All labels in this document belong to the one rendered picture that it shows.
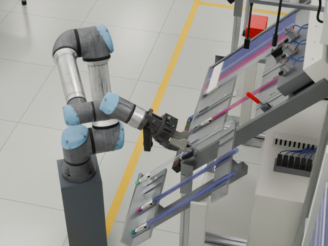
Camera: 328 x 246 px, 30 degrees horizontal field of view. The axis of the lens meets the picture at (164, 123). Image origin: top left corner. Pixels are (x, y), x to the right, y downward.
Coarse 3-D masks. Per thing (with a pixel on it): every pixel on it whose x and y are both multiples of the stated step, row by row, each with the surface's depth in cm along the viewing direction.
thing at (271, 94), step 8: (296, 16) 267; (304, 16) 261; (296, 24) 261; (272, 56) 257; (272, 64) 252; (264, 72) 252; (272, 72) 247; (264, 80) 248; (272, 88) 237; (264, 96) 238; (272, 96) 232; (280, 96) 227; (288, 96) 223; (272, 104) 228; (256, 112) 233
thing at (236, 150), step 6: (234, 150) 202; (222, 156) 206; (228, 156) 204; (216, 162) 207; (204, 168) 211; (210, 168) 209; (198, 174) 212; (186, 180) 215; (174, 186) 220; (180, 186) 218; (168, 192) 221; (156, 198) 225; (162, 198) 224; (138, 210) 231
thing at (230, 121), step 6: (228, 120) 209; (222, 126) 210; (210, 132) 214; (216, 132) 213; (204, 138) 215; (192, 144) 220; (198, 144) 218; (174, 156) 225; (180, 156) 223; (168, 162) 226; (156, 168) 231; (162, 168) 229; (150, 174) 232; (138, 180) 237
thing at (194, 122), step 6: (210, 66) 299; (204, 84) 289; (204, 90) 286; (204, 96) 284; (198, 102) 278; (198, 108) 276; (198, 114) 274; (192, 120) 269; (192, 126) 266; (192, 132) 264
